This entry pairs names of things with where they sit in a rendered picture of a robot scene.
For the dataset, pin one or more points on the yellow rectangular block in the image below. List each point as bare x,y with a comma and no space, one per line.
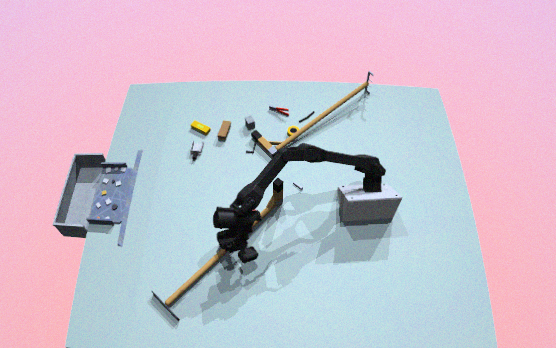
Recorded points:
200,127

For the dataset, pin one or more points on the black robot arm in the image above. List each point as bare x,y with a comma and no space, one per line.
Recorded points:
251,195

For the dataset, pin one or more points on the red-handled pliers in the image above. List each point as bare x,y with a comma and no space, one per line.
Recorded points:
278,110

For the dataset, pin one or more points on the yellow ring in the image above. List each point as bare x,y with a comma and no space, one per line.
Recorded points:
292,130

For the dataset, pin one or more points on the tan rectangular block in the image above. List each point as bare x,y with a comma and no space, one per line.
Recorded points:
224,130

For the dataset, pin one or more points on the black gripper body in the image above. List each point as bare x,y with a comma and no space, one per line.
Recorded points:
245,254

